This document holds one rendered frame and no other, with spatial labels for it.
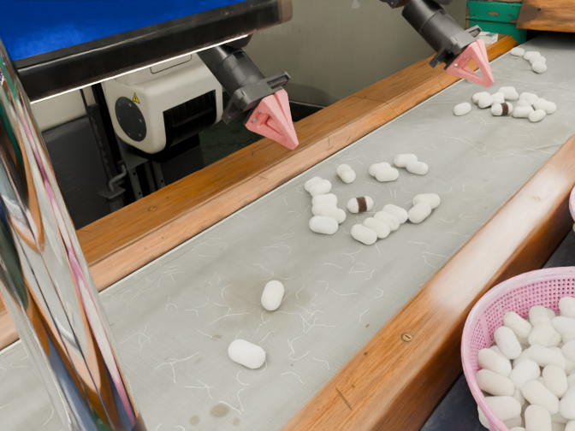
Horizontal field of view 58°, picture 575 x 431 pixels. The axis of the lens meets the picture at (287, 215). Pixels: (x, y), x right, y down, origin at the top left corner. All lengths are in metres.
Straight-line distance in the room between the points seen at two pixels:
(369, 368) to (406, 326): 0.06
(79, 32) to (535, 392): 0.43
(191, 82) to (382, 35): 1.56
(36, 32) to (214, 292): 0.39
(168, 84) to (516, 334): 0.87
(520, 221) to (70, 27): 0.53
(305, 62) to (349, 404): 2.57
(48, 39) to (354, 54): 2.49
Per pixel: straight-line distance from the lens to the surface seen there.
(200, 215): 0.71
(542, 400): 0.50
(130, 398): 0.18
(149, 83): 1.17
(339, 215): 0.68
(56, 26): 0.29
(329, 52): 2.81
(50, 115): 1.36
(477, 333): 0.53
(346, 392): 0.45
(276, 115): 0.73
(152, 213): 0.72
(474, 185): 0.79
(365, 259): 0.62
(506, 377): 0.51
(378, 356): 0.48
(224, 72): 0.76
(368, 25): 2.66
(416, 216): 0.68
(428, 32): 0.99
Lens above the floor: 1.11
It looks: 31 degrees down
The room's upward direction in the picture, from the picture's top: 6 degrees counter-clockwise
